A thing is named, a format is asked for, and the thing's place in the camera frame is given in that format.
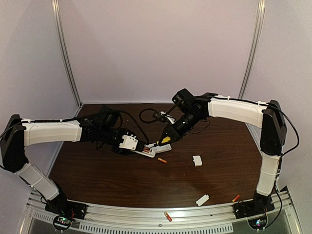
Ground yellow handled screwdriver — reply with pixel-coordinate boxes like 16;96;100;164
153;136;171;147

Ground small white remote control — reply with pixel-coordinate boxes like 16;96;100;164
132;144;157;158

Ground large white remote control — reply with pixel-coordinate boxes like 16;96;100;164
156;144;172;154

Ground small white battery cover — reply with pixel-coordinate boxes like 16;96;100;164
196;194;210;206

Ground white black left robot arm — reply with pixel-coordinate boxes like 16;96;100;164
0;106;149;204

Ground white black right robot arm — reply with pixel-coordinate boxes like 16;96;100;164
159;89;287;206

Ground red orange battery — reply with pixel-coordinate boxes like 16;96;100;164
232;194;240;202
158;158;167;164

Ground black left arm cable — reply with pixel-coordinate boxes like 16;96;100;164
0;111;150;144

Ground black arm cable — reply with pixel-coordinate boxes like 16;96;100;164
0;111;150;144
139;96;300;156

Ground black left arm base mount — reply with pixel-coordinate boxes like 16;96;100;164
45;197;87;220

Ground aluminium front rail frame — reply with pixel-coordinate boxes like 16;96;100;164
18;191;302;234

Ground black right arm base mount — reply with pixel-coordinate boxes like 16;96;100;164
233;193;275;219

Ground right aluminium corner post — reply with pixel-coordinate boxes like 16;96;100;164
238;0;266;99

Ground aluminium corner post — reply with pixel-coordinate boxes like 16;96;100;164
238;0;266;99
51;0;82;107

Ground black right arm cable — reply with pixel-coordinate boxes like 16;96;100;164
139;96;300;156

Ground left aluminium corner post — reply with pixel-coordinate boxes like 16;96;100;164
51;0;82;107

